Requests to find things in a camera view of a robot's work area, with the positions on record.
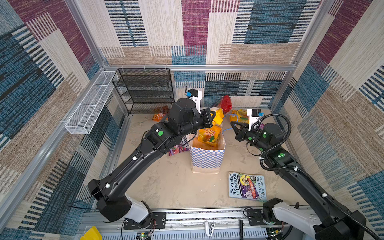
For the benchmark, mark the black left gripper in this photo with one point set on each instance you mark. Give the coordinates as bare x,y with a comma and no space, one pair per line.
206,122

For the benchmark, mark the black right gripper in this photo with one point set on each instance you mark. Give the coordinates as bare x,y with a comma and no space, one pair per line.
241,132

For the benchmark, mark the yellow snack bag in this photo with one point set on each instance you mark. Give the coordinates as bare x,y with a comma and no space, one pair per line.
219,117
239,116

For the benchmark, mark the yellow gummy bag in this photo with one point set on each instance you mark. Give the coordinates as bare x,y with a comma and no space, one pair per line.
210,136

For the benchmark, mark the blue checkered paper bag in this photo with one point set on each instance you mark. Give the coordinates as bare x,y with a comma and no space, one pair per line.
207,161

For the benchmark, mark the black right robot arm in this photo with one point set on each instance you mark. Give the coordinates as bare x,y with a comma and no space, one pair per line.
332,220

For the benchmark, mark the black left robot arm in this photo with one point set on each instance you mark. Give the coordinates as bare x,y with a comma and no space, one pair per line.
110,192

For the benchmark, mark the red candy bag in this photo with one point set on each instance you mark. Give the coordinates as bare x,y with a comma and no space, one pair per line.
225,104

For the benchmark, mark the purple Fox's candy bag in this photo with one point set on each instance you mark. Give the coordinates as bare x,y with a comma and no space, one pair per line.
183,146

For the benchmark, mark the orange snack bag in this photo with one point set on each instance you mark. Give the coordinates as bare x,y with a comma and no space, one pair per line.
160,113

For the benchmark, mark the treehouse children's book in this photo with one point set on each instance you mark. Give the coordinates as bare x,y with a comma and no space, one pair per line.
247,187

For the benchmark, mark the yellow object bottom edge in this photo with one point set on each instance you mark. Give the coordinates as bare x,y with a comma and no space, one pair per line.
92,234

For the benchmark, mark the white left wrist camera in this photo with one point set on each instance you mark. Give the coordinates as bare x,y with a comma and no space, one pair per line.
196,96

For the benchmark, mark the black wire shelf rack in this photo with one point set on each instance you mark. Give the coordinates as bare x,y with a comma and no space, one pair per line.
145,90

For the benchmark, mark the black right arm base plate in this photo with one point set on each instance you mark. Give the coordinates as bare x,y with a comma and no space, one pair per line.
255,217

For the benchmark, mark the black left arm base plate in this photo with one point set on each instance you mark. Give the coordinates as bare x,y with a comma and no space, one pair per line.
155,220

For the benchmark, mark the white mesh wall basket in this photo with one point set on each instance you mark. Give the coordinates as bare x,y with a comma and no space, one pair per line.
86,114

